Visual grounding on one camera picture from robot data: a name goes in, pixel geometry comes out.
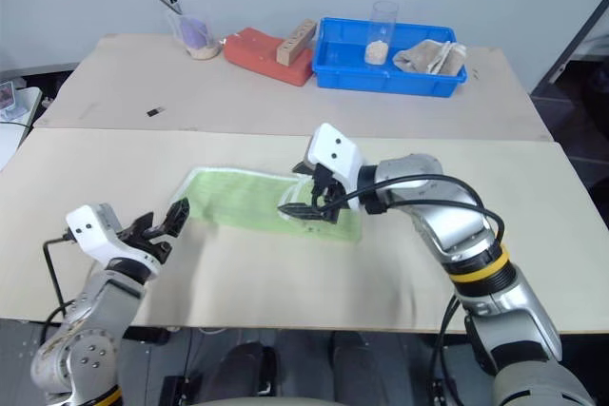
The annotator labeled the dark rounded shape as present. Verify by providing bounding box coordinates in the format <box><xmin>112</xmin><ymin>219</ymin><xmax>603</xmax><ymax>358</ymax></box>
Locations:
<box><xmin>207</xmin><ymin>340</ymin><xmax>281</xmax><ymax>401</ymax></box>

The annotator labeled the small white picture stand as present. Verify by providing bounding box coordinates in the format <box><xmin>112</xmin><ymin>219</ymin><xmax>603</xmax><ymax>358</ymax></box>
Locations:
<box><xmin>0</xmin><ymin>81</ymin><xmax>31</xmax><ymax>124</ymax></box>

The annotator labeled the clear glass with grains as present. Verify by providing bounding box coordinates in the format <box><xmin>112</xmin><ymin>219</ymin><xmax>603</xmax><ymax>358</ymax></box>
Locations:
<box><xmin>363</xmin><ymin>0</ymin><xmax>400</xmax><ymax>66</ymax></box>

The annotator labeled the white side table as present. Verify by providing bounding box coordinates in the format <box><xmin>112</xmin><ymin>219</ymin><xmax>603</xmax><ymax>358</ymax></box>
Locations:
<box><xmin>0</xmin><ymin>86</ymin><xmax>45</xmax><ymax>173</ymax></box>

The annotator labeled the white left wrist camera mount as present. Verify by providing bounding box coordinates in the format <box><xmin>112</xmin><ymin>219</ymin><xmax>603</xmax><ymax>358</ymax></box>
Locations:
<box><xmin>65</xmin><ymin>203</ymin><xmax>162</xmax><ymax>280</ymax></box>

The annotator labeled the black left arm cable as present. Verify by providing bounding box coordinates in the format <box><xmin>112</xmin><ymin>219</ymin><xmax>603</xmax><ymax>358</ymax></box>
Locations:
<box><xmin>39</xmin><ymin>232</ymin><xmax>77</xmax><ymax>346</ymax></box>

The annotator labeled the light green towel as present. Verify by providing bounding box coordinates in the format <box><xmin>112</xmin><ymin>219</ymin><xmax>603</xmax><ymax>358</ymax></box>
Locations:
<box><xmin>169</xmin><ymin>166</ymin><xmax>364</xmax><ymax>245</ymax></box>

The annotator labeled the dark metal frame bar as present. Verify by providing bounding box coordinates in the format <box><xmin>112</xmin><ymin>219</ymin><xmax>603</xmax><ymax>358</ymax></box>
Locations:
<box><xmin>526</xmin><ymin>0</ymin><xmax>609</xmax><ymax>94</ymax></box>

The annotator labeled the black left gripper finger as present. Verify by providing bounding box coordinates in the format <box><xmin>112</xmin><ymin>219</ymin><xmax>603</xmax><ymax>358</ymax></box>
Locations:
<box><xmin>126</xmin><ymin>211</ymin><xmax>156</xmax><ymax>237</ymax></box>
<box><xmin>161</xmin><ymin>197</ymin><xmax>192</xmax><ymax>240</ymax></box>

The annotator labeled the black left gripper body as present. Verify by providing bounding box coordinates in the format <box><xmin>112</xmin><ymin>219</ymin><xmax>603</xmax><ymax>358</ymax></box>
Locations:
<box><xmin>115</xmin><ymin>221</ymin><xmax>175</xmax><ymax>268</ymax></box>

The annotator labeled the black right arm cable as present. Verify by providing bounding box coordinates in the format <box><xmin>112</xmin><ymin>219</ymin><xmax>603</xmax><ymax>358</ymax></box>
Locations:
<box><xmin>319</xmin><ymin>174</ymin><xmax>506</xmax><ymax>406</ymax></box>

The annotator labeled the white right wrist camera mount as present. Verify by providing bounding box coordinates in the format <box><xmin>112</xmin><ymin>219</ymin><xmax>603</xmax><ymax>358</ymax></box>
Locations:
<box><xmin>304</xmin><ymin>122</ymin><xmax>366</xmax><ymax>211</ymax></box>

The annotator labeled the blue plastic bin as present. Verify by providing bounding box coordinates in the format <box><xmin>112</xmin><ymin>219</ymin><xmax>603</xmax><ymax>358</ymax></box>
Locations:
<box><xmin>310</xmin><ymin>16</ymin><xmax>470</xmax><ymax>99</ymax></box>

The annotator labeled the red orange block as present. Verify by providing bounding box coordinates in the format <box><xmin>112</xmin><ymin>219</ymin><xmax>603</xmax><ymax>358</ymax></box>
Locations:
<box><xmin>223</xmin><ymin>26</ymin><xmax>316</xmax><ymax>88</ymax></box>

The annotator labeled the wooden block with holes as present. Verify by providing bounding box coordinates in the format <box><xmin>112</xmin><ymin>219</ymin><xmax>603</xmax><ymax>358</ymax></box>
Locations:
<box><xmin>275</xmin><ymin>18</ymin><xmax>319</xmax><ymax>67</ymax></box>

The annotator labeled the black bracket under table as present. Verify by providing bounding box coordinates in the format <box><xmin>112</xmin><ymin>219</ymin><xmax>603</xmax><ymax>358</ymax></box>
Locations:
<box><xmin>119</xmin><ymin>326</ymin><xmax>173</xmax><ymax>346</ymax></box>

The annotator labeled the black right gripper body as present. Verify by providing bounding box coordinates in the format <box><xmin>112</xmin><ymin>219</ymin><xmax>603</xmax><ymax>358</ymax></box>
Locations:
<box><xmin>309</xmin><ymin>164</ymin><xmax>353</xmax><ymax>225</ymax></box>

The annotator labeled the clear measuring cup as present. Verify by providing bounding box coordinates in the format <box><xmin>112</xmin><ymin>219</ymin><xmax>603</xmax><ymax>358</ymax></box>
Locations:
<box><xmin>164</xmin><ymin>0</ymin><xmax>226</xmax><ymax>62</ymax></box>

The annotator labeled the beige folded cloth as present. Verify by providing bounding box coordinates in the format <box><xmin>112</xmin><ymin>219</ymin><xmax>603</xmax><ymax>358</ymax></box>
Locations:
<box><xmin>392</xmin><ymin>38</ymin><xmax>468</xmax><ymax>76</ymax></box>

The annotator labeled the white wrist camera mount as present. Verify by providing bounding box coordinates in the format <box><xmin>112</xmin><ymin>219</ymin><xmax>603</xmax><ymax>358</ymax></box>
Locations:
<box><xmin>65</xmin><ymin>203</ymin><xmax>162</xmax><ymax>280</ymax></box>
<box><xmin>304</xmin><ymin>122</ymin><xmax>366</xmax><ymax>211</ymax></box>

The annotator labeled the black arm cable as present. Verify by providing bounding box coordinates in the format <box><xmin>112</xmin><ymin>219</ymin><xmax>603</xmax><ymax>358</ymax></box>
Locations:
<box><xmin>319</xmin><ymin>174</ymin><xmax>506</xmax><ymax>406</ymax></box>
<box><xmin>39</xmin><ymin>232</ymin><xmax>77</xmax><ymax>346</ymax></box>

